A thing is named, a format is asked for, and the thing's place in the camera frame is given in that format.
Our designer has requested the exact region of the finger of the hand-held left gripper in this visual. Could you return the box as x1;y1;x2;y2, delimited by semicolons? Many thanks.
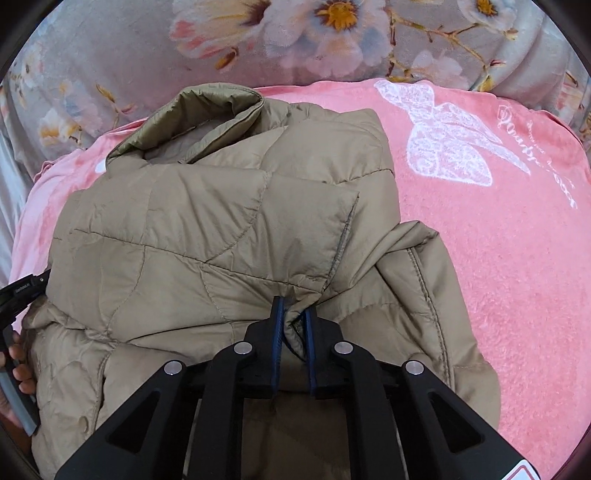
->
21;269;52;296

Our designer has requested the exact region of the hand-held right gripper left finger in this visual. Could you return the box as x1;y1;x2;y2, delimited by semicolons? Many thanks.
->
54;296;287;480

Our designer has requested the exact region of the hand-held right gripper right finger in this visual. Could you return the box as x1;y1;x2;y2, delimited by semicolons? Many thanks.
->
302;307;522;480

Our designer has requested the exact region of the beige quilted puffer jacket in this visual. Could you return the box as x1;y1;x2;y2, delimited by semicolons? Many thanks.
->
21;83;502;480

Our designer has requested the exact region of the person's left hand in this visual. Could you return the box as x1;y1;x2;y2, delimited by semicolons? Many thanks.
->
0;331;38;428

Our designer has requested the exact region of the pale grey satin sheet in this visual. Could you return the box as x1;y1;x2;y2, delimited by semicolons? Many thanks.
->
0;138;35;278

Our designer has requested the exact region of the pink blanket with white bow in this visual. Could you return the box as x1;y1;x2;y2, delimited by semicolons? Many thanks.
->
9;76;591;480

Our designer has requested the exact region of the grey floral blanket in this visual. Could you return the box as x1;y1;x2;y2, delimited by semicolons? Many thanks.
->
0;0;591;185

